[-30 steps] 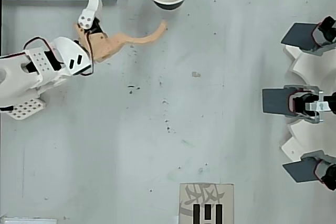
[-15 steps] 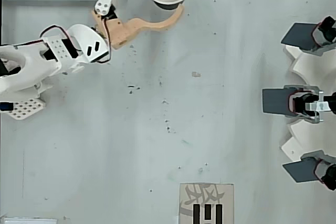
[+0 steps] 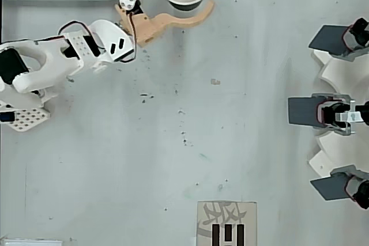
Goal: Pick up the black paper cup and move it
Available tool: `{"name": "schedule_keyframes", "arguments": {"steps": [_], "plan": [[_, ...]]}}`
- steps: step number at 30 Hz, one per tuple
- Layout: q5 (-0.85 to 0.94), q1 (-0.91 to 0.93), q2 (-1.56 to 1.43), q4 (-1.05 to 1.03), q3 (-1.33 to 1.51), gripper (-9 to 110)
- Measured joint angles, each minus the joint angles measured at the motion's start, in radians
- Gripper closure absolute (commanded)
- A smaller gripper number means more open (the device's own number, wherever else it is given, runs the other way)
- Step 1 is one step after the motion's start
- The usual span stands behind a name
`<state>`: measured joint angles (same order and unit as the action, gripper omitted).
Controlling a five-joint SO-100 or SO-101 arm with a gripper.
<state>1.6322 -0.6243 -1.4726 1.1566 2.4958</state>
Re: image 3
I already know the white flat object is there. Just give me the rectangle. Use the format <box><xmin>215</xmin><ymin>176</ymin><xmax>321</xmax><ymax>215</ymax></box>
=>
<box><xmin>0</xmin><ymin>238</ymin><xmax>63</xmax><ymax>246</ymax></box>

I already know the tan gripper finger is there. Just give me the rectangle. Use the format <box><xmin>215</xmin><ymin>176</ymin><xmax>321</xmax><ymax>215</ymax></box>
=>
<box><xmin>157</xmin><ymin>0</ymin><xmax>216</xmax><ymax>29</ymax></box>

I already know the red black wrist wire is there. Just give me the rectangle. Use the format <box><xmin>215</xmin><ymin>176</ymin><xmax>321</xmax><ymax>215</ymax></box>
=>
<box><xmin>119</xmin><ymin>12</ymin><xmax>138</xmax><ymax>64</ymax></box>

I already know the printed cardboard card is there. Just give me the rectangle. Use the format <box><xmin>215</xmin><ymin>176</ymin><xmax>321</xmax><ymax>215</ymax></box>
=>
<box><xmin>197</xmin><ymin>200</ymin><xmax>258</xmax><ymax>246</ymax></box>

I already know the white machine base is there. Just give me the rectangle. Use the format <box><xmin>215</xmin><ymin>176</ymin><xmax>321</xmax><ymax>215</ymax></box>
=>
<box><xmin>306</xmin><ymin>48</ymin><xmax>369</xmax><ymax>178</ymax></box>

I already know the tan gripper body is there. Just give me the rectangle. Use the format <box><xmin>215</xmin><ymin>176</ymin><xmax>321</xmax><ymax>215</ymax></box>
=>
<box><xmin>115</xmin><ymin>0</ymin><xmax>163</xmax><ymax>48</ymax></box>

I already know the grey paddle actuator unit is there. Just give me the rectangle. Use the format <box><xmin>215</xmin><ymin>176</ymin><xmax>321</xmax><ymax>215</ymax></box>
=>
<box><xmin>308</xmin><ymin>17</ymin><xmax>369</xmax><ymax>63</ymax></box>
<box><xmin>309</xmin><ymin>165</ymin><xmax>369</xmax><ymax>210</ymax></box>
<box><xmin>287</xmin><ymin>93</ymin><xmax>369</xmax><ymax>137</ymax></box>

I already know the red black elbow wire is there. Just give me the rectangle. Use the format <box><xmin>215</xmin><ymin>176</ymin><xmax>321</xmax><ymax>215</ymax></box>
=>
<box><xmin>57</xmin><ymin>20</ymin><xmax>96</xmax><ymax>40</ymax></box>

